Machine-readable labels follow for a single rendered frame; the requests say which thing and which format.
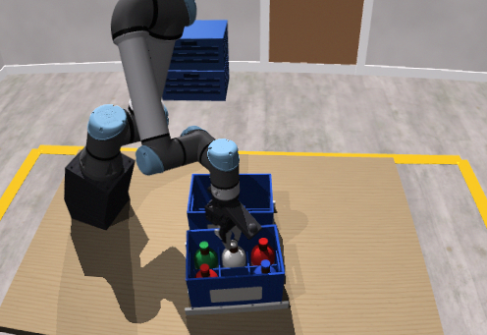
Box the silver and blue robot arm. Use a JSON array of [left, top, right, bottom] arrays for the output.
[[80, 0, 240, 200]]

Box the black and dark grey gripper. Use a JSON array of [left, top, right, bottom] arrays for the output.
[[204, 195, 242, 251]]

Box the blue crate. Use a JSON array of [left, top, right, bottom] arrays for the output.
[[186, 225, 285, 307], [187, 174, 274, 230]]

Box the green bottle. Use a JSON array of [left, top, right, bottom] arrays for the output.
[[193, 242, 219, 269]]

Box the red bottle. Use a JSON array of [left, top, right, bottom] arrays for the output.
[[194, 264, 218, 278], [251, 238, 275, 266]]

